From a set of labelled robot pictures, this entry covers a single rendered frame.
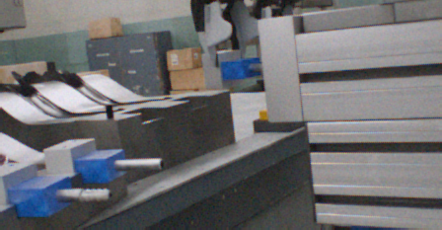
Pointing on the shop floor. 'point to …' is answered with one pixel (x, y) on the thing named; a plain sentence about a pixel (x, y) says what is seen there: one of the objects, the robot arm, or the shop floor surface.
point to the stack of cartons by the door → (186, 71)
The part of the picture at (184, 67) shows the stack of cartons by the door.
